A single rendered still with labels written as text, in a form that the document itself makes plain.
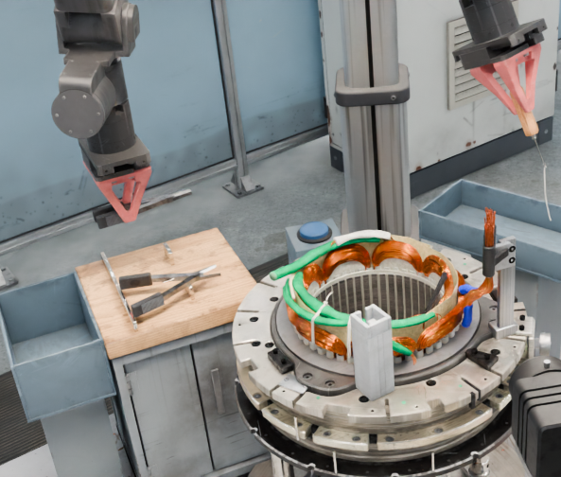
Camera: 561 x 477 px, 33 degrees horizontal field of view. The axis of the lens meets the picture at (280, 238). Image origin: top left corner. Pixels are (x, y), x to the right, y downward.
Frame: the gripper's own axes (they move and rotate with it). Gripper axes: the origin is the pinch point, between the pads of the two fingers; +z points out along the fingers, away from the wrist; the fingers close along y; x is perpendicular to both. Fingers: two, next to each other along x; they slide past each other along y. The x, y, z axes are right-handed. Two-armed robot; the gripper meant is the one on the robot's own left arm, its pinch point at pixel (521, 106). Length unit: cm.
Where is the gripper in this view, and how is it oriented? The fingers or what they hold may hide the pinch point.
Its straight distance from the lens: 120.6
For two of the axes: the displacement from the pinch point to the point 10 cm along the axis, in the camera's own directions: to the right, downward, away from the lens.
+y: 5.3, -0.3, -8.5
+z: 3.8, 9.0, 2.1
